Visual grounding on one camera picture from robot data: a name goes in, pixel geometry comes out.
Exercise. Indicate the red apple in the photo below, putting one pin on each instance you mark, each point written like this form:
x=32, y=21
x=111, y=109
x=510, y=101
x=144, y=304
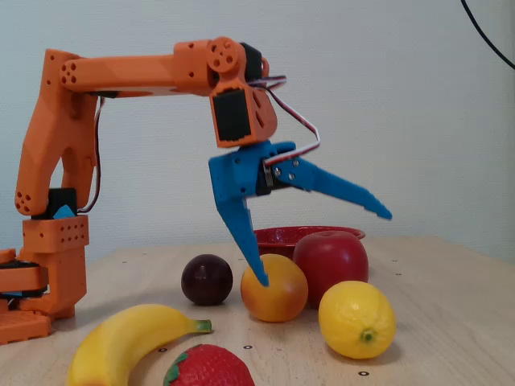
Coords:
x=334, y=269

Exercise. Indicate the red speckled bowl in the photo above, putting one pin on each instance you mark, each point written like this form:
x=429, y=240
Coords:
x=277, y=239

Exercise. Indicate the yellow lemon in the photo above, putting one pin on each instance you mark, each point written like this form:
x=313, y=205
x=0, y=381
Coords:
x=356, y=317

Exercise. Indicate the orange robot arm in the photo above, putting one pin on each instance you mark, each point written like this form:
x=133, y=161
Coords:
x=128, y=72

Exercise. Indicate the yellow banana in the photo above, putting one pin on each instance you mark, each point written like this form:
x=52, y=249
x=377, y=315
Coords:
x=120, y=342

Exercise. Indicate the orange fruit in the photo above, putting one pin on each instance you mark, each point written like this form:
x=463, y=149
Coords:
x=277, y=297

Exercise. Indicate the orange robot base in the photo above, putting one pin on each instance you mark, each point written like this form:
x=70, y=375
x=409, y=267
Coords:
x=68, y=281

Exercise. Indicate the red strawberry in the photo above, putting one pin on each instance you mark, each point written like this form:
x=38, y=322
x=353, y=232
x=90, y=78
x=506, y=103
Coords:
x=209, y=368

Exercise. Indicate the dark purple plum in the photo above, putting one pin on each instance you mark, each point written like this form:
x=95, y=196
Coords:
x=207, y=281

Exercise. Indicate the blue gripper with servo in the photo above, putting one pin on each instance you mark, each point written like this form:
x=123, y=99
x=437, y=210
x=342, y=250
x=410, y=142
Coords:
x=237, y=173

